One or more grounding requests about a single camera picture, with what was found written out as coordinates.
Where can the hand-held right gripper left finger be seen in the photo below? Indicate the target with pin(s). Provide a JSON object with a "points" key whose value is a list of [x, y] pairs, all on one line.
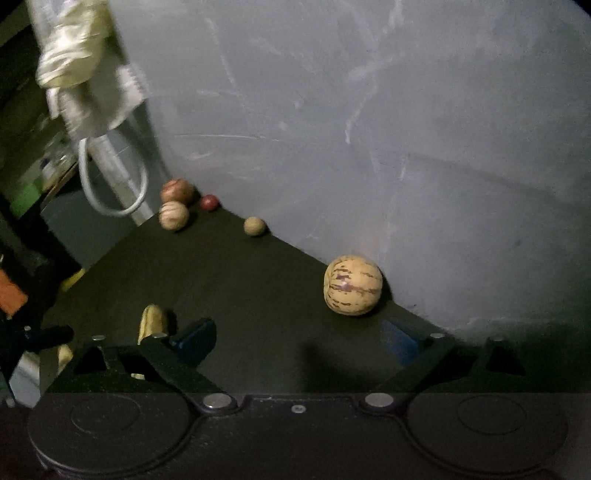
{"points": [[196, 340]]}

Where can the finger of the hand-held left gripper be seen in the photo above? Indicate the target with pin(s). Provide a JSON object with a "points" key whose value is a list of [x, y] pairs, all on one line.
{"points": [[48, 335]]}

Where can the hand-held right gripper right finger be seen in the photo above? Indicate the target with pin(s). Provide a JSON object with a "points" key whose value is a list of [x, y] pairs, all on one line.
{"points": [[398, 342]]}

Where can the large striped yellow melon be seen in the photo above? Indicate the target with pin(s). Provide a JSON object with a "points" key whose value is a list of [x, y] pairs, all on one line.
{"points": [[353, 285]]}

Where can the round tan fruit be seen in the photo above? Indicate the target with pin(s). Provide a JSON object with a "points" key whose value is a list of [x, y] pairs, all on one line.
{"points": [[255, 226]]}

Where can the pale yellow fruit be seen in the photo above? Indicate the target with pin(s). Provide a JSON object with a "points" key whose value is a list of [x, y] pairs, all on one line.
{"points": [[152, 322]]}

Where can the orange object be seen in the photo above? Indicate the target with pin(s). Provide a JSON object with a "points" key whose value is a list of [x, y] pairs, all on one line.
{"points": [[10, 295]]}

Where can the yellow stool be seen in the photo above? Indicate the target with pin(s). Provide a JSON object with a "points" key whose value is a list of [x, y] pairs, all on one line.
{"points": [[72, 279]]}

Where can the small striped pale melon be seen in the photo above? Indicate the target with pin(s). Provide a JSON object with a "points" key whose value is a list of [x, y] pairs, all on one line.
{"points": [[174, 215]]}

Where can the small red fruit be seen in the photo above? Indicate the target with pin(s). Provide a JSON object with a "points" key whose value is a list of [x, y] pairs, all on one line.
{"points": [[209, 202]]}

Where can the green box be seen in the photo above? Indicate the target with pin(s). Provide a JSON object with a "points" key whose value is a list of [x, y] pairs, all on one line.
{"points": [[22, 197]]}

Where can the red apple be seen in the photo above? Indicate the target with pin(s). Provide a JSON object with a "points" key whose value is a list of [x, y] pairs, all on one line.
{"points": [[178, 189]]}

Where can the wooden shelf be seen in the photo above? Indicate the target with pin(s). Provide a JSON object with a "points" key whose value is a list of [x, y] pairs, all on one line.
{"points": [[57, 173]]}

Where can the white pipe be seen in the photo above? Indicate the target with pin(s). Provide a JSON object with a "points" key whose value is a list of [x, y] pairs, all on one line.
{"points": [[111, 166]]}

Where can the cream satin cloth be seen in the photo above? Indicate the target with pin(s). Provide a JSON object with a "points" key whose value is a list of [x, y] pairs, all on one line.
{"points": [[69, 46]]}

